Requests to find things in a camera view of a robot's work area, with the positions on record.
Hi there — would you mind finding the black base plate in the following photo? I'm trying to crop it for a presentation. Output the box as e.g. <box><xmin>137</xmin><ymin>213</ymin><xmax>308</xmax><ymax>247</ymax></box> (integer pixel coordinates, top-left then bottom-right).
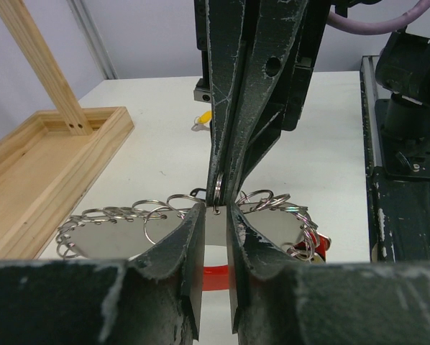
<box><xmin>360</xmin><ymin>55</ymin><xmax>430</xmax><ymax>263</ymax></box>

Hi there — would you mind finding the grey key holder with rings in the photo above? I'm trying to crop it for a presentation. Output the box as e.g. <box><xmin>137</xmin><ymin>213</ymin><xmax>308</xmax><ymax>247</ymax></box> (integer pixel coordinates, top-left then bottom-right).
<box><xmin>55</xmin><ymin>189</ymin><xmax>331</xmax><ymax>264</ymax></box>

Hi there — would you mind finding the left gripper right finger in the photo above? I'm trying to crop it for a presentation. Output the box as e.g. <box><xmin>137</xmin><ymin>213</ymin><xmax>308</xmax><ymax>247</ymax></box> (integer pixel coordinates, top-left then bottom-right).
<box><xmin>227</xmin><ymin>204</ymin><xmax>430</xmax><ymax>344</ymax></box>

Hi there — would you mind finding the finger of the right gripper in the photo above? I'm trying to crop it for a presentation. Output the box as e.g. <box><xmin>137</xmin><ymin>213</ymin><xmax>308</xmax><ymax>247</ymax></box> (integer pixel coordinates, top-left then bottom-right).
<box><xmin>206</xmin><ymin>1</ymin><xmax>246</xmax><ymax>207</ymax></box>
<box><xmin>224</xmin><ymin>1</ymin><xmax>308</xmax><ymax>205</ymax></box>

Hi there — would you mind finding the yellow tag key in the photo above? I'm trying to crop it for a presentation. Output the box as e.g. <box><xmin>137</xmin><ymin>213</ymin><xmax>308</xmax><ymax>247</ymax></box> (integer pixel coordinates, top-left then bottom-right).
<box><xmin>191</xmin><ymin>111</ymin><xmax>212</xmax><ymax>132</ymax></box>

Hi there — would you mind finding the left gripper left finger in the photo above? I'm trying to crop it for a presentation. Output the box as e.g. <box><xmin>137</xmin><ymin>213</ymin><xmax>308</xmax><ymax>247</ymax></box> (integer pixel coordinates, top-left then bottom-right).
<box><xmin>0</xmin><ymin>203</ymin><xmax>206</xmax><ymax>345</ymax></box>

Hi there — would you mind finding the black tag key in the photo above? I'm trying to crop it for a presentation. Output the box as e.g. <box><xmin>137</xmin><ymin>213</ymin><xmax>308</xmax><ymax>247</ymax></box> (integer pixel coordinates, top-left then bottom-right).
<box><xmin>189</xmin><ymin>188</ymin><xmax>206</xmax><ymax>200</ymax></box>

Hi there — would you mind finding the wooden clothes rack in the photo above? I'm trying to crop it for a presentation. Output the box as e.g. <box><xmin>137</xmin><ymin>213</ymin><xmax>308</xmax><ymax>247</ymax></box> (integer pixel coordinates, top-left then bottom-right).
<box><xmin>0</xmin><ymin>1</ymin><xmax>134</xmax><ymax>260</ymax></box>

